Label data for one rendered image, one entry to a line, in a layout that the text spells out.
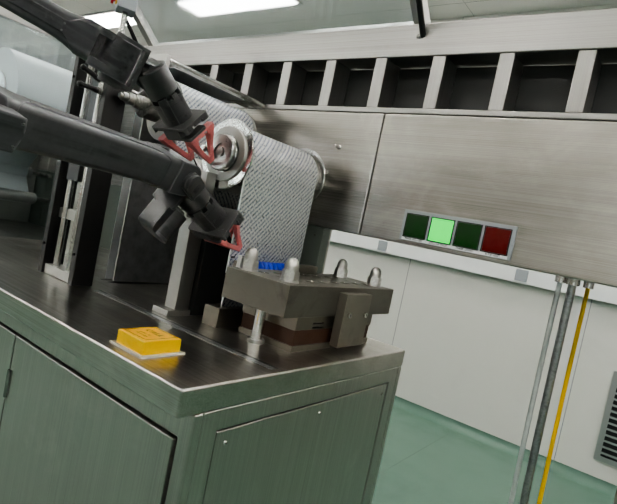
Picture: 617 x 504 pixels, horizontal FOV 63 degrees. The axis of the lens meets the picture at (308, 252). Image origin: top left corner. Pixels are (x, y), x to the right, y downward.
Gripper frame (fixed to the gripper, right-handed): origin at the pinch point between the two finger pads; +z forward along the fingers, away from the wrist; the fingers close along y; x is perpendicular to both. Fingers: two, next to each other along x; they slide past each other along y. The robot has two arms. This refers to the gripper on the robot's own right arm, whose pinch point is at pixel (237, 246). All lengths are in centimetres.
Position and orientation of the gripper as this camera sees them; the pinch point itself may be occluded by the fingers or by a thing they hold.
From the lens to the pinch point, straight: 105.1
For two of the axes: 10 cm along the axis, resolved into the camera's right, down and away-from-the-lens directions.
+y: 7.8, 1.9, -5.9
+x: 4.7, -8.1, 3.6
